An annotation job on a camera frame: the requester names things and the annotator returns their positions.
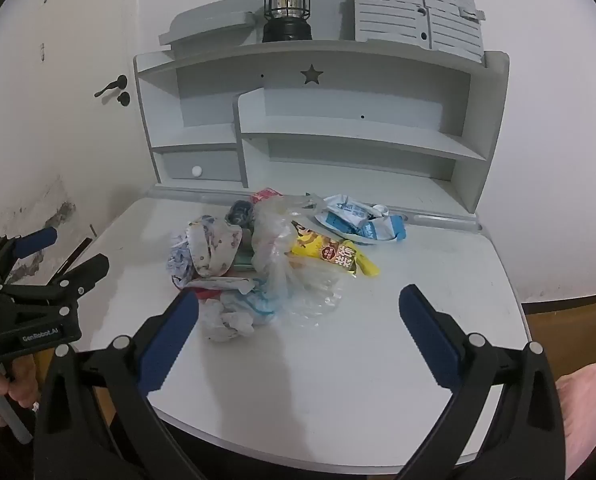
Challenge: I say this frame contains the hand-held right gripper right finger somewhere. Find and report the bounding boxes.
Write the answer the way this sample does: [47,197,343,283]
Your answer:
[398,284,566,480]

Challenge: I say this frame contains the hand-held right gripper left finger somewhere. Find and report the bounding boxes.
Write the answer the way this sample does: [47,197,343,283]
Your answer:
[34,290,203,480]

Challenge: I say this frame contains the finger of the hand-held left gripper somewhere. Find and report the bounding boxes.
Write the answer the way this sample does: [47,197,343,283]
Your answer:
[0,226,59,288]
[0,254,111,302]

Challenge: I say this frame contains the person's left hand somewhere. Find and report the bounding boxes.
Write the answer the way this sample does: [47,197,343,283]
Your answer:
[0,355,41,428]

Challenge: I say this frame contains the crumpled white tissue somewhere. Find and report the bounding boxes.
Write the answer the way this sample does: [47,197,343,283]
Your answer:
[198,292,273,343]

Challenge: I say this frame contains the white red paper wrapper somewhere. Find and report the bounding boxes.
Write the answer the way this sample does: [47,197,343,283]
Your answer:
[185,275,256,301]

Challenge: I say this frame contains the crumpled blue white paper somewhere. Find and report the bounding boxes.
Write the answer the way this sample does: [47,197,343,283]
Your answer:
[167,232,196,288]

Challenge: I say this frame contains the patterned white cloth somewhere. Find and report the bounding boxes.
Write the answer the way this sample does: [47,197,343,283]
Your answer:
[185,215,243,278]

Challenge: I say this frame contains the yellow snack wrapper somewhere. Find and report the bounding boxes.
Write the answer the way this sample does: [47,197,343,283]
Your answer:
[290,220,381,278]

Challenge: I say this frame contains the clear plastic bag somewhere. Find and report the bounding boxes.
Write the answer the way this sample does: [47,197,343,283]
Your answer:
[250,195,349,328]

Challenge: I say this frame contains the blue white plastic package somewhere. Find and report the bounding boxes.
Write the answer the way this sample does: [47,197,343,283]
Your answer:
[314,194,407,245]

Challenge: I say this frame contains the dark blue crumpled wrapper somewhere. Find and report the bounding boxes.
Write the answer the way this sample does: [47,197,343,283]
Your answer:
[225,199,256,228]

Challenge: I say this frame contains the grey drawer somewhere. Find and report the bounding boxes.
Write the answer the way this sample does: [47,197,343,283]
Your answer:
[162,150,243,182]

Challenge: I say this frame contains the small red box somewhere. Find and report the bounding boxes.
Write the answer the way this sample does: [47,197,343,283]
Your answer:
[250,188,285,206]

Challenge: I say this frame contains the person's bare leg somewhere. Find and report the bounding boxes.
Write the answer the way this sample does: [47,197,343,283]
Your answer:
[555,350,596,478]

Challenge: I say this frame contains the grey desk shelf unit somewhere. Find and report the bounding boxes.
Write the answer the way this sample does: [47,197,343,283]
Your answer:
[132,40,511,216]

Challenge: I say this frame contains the grey slatted panel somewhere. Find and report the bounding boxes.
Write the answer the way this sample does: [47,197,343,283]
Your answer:
[347,0,488,65]

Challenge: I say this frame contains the black camping lantern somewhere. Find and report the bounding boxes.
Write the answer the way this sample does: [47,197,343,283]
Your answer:
[256,0,319,43]

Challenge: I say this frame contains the black door handle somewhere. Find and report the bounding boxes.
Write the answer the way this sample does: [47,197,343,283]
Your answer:
[94,75,128,98]

